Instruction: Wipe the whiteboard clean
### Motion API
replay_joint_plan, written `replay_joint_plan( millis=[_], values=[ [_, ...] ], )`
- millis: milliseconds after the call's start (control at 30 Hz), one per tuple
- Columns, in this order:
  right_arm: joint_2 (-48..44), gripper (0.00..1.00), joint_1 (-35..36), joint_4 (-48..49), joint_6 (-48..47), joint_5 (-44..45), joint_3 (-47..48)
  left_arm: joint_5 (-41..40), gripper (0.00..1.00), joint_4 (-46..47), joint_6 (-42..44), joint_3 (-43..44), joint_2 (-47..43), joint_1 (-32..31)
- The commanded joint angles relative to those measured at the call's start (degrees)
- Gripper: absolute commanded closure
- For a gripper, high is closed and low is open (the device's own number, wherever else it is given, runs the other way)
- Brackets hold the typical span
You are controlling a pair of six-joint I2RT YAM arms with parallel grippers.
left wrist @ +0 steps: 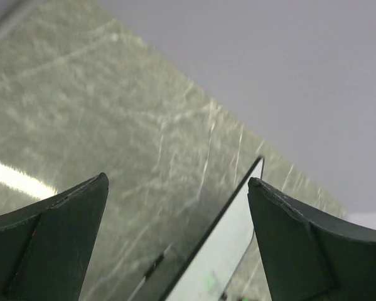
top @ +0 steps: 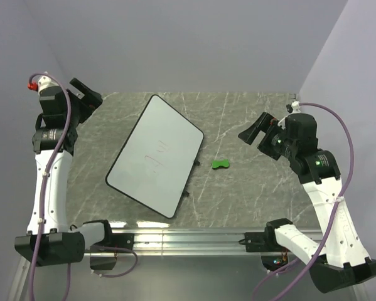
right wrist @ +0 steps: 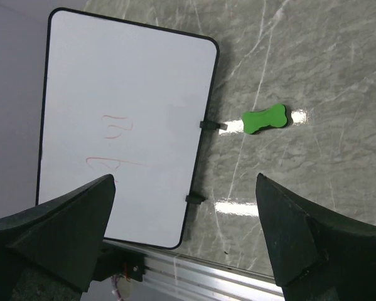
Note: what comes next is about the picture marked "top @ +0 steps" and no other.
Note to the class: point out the green whiteboard eraser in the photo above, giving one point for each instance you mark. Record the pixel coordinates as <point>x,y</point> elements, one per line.
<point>220,164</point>

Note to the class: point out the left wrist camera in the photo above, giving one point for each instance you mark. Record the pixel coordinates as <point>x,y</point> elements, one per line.
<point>43,82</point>

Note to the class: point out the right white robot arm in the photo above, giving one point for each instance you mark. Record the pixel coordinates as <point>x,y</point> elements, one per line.
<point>340,260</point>

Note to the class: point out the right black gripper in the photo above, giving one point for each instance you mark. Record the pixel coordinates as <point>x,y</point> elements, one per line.
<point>263,123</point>

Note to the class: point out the aluminium mounting rail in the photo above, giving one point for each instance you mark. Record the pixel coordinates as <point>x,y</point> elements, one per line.
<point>188,242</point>

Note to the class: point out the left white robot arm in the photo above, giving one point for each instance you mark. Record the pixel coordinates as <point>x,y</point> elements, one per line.
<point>49,240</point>

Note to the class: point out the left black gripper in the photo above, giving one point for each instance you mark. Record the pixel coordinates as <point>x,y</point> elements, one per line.
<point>91,100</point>

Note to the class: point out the white whiteboard black frame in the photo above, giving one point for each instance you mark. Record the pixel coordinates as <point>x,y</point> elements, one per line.
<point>155,162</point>

